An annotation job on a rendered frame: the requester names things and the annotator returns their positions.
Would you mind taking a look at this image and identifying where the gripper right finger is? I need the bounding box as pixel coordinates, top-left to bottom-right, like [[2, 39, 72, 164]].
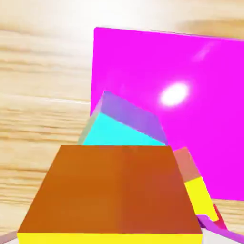
[[196, 214, 244, 244]]

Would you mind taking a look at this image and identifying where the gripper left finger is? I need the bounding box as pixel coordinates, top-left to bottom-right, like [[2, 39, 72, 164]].
[[0, 230, 19, 244]]

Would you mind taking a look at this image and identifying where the small yellow cube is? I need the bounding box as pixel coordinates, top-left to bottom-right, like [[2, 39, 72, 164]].
[[173, 146, 219, 223], [17, 144, 203, 244]]

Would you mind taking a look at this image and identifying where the small red cube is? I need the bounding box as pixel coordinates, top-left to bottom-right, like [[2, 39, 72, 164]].
[[213, 203, 228, 230]]

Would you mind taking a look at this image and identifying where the small cyan cube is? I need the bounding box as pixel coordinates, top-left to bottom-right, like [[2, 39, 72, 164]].
[[77, 91, 169, 146]]

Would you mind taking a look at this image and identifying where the large magenta box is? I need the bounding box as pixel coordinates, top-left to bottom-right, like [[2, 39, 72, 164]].
[[90, 27, 244, 202]]

